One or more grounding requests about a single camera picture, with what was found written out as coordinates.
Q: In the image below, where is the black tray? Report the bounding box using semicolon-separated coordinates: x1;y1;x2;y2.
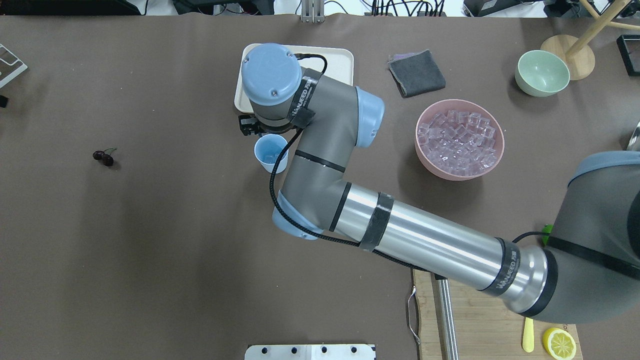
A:
616;34;640;76

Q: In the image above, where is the lemon half slice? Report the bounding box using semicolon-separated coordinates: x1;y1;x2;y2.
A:
542;327;578;360

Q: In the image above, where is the mint green bowl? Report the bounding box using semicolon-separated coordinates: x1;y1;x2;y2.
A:
514;49;570;98

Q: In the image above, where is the grey folded cloth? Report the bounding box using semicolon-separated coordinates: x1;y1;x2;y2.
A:
387;48;447;98

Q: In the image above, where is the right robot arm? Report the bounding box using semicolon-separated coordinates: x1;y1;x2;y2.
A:
240;43;640;324

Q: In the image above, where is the green lime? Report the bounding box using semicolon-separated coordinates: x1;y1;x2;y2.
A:
541;224;554;246

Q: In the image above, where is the aluminium frame post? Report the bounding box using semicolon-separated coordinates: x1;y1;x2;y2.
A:
300;0;325;24

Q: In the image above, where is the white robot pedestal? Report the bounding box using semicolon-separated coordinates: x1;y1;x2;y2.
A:
244;343;378;360

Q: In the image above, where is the cream plastic tray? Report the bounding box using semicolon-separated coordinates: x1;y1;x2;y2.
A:
233;44;355;114

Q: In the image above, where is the wooden cutting board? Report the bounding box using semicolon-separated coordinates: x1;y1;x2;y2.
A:
410;270;583;360

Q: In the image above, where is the clear ice cubes pile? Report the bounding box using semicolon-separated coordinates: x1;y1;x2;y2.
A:
416;109;503;178

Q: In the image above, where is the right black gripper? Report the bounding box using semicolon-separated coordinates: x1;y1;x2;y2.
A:
238;114;295;137

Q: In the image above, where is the pink bowl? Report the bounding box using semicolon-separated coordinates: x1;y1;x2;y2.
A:
414;99;505;182

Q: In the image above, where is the metal ice scoop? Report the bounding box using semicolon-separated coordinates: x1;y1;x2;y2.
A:
625;121;640;152

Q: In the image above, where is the dark cherries pair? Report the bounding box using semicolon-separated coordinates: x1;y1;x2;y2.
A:
92;147;118;167

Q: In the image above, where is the yellow lemon wedge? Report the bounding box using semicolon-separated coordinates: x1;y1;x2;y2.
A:
521;317;535;353

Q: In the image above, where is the light blue plastic cup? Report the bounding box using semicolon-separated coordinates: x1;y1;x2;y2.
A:
254;134;288;173

